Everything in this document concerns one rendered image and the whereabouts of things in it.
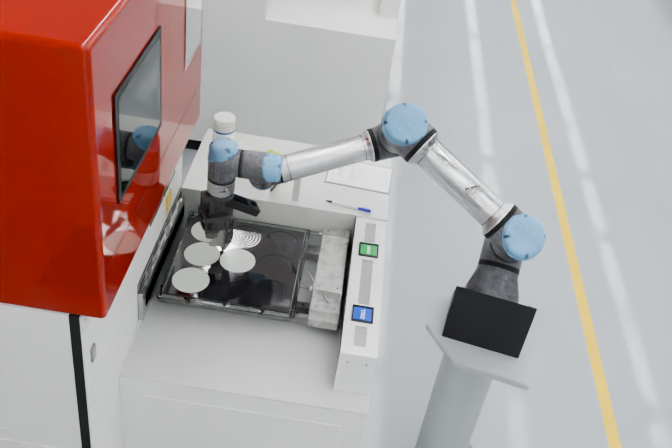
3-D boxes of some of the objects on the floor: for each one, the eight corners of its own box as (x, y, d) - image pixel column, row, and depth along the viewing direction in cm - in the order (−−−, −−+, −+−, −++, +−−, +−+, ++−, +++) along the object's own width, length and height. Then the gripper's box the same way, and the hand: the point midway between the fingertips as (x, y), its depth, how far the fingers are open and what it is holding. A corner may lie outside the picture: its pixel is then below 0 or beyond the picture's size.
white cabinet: (128, 552, 245) (119, 377, 197) (200, 329, 323) (206, 164, 275) (333, 585, 245) (373, 417, 197) (355, 353, 323) (388, 193, 275)
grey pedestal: (535, 477, 286) (610, 316, 238) (519, 590, 251) (603, 428, 203) (399, 430, 295) (445, 266, 247) (366, 533, 260) (412, 365, 212)
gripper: (197, 184, 215) (196, 243, 228) (207, 203, 209) (205, 264, 221) (228, 179, 219) (225, 238, 231) (238, 198, 212) (234, 258, 225)
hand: (225, 246), depth 227 cm, fingers closed
